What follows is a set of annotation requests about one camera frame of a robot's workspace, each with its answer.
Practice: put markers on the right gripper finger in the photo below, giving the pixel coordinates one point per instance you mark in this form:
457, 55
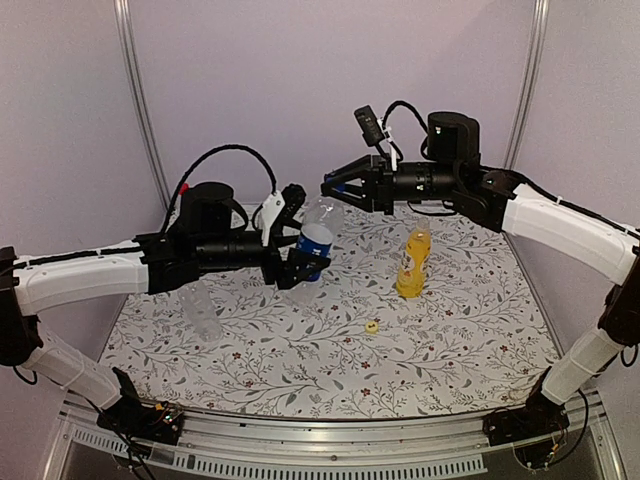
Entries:
356, 169
354, 195

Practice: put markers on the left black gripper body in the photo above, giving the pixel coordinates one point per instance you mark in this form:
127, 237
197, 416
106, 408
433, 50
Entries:
272, 269

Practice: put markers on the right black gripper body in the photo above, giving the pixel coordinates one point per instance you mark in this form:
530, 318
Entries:
384, 193

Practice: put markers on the Pepsi bottle blue label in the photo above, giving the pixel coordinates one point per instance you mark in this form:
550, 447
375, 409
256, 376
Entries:
322, 222

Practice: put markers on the pale yellow bottle cap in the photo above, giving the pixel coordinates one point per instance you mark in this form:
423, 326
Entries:
372, 327

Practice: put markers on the yellow juice bottle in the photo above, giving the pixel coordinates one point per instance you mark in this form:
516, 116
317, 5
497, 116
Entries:
412, 271

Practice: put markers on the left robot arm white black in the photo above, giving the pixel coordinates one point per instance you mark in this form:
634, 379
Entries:
210, 234

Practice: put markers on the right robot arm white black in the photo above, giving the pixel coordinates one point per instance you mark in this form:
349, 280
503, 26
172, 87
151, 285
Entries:
504, 201

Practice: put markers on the clear empty plastic bottle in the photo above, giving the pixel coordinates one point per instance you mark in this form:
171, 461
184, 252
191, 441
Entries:
199, 309

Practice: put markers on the red-capped clear bottle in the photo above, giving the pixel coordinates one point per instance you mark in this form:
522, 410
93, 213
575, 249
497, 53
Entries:
176, 201

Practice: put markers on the floral patterned table mat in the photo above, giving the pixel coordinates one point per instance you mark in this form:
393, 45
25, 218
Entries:
473, 340

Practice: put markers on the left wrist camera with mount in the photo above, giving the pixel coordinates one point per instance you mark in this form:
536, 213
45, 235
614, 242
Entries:
279, 211

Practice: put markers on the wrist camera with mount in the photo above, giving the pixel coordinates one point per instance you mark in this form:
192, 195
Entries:
279, 211
377, 136

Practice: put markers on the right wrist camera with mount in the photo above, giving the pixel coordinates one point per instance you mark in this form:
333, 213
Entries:
377, 136

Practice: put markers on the aluminium front rail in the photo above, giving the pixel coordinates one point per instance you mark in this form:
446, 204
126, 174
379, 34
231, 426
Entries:
233, 446

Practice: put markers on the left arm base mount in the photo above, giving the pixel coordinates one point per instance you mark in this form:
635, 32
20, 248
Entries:
161, 423

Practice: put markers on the right aluminium corner post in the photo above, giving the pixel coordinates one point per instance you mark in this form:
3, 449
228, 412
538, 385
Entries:
528, 86

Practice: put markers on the aluminium corner post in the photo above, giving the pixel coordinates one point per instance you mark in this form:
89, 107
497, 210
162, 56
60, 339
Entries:
125, 28
528, 86

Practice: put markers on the left aluminium corner post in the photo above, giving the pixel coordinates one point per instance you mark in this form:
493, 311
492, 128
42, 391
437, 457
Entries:
125, 28

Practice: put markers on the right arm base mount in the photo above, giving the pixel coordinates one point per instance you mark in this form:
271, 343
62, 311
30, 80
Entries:
539, 421

